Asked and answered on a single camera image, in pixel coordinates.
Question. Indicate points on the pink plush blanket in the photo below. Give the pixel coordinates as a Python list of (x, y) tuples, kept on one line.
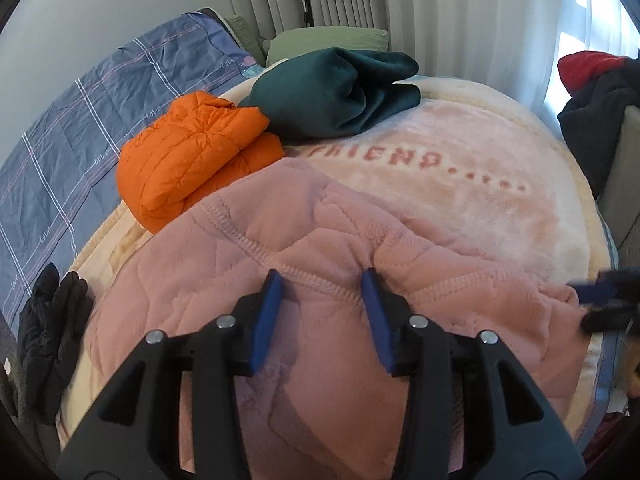
[(500, 210)]

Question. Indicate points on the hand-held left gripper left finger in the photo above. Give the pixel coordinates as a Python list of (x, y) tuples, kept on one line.
[(265, 320)]

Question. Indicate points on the green pillow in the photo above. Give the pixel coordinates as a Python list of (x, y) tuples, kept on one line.
[(325, 40), (242, 32)]

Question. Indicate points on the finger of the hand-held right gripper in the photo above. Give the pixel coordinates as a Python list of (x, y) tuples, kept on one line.
[(600, 292), (602, 321)]

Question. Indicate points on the pink quilted jacket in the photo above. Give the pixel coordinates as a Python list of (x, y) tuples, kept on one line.
[(310, 240)]

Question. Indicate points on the red garment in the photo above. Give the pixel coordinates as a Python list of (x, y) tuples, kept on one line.
[(585, 67)]

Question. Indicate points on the black gloves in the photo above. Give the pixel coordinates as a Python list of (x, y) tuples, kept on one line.
[(50, 335)]

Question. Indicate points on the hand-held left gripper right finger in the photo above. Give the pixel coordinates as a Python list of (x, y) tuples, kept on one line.
[(377, 320)]

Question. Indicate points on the dark teal garment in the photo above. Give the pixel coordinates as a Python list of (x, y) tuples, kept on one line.
[(310, 95)]

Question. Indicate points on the brown fleece garment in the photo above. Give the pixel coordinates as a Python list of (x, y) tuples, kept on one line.
[(35, 435)]

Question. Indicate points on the orange puffer jacket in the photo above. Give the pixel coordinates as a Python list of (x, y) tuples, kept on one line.
[(200, 160)]

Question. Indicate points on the dark navy garment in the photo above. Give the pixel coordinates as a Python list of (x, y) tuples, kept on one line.
[(595, 125)]

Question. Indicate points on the grey upholstered chair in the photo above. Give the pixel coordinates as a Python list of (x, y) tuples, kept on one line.
[(625, 185)]

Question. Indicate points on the white pleated curtain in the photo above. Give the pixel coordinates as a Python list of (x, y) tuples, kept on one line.
[(450, 10)]

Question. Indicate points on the blue plaid quilt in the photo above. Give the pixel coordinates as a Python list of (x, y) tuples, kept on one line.
[(75, 150)]

